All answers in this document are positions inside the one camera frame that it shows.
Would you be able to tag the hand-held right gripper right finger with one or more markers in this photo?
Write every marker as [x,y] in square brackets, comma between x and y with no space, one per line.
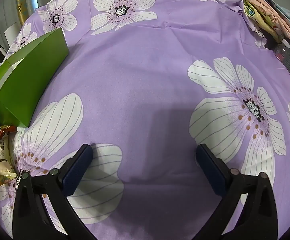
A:
[210,170]

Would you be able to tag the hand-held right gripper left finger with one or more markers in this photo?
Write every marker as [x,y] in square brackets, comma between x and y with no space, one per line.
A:
[77,170]

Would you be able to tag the red snack packet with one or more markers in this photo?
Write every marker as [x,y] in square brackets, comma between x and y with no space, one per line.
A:
[7,129]

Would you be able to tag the green cardboard box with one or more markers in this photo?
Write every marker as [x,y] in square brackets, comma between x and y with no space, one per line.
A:
[30,80]

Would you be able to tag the purple floral tablecloth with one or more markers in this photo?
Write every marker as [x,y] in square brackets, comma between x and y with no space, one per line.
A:
[145,80]

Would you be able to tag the bottle with white cap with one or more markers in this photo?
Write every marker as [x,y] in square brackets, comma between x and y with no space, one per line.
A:
[282,51]

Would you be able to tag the white board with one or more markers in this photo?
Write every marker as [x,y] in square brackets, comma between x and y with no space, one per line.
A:
[11,33]

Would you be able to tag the grey curtain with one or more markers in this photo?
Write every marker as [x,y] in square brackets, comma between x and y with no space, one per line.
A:
[0,17]

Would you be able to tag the pile of folded clothes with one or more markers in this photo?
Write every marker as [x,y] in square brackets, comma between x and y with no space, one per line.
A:
[259,2]

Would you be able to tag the gold patterned curtain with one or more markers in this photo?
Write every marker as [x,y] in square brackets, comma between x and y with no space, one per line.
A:
[27,0]

